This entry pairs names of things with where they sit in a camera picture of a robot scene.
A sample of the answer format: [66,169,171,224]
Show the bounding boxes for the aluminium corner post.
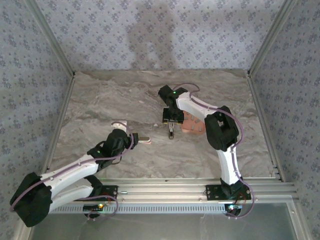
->
[24,0,76,76]
[247,0,298,76]

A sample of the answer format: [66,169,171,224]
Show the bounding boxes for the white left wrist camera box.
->
[111,120,128,131]

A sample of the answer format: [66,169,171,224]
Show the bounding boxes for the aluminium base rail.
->
[26,177,300,202]

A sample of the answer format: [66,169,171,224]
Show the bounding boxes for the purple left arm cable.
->
[9,121,137,222]

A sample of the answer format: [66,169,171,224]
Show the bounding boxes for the slotted grey cable duct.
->
[37,203,227,215]

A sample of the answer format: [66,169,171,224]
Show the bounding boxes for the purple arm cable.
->
[9,121,137,222]
[173,82,255,221]

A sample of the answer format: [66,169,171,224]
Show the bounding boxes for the grey metal panel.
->
[28,202,301,240]

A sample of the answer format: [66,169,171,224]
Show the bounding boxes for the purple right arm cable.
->
[173,82,255,221]

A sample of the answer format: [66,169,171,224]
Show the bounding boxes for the aluminium side rail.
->
[41,73,77,176]
[246,72,286,182]

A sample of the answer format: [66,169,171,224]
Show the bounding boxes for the black electronics box with light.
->
[83,203,105,211]
[224,203,244,216]

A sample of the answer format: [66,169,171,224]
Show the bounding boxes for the pink plastic tray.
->
[179,110,207,136]

